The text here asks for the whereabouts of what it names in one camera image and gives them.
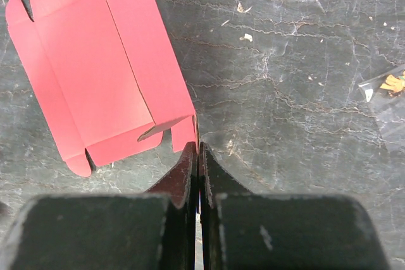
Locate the pink paper box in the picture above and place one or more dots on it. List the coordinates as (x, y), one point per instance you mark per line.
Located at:
(105, 75)

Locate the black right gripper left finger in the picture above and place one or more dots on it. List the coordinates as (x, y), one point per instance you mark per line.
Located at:
(150, 230)

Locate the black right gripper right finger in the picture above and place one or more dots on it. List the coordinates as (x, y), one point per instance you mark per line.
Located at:
(244, 230)

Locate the brown debris bit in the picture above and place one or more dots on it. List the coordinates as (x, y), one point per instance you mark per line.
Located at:
(391, 82)

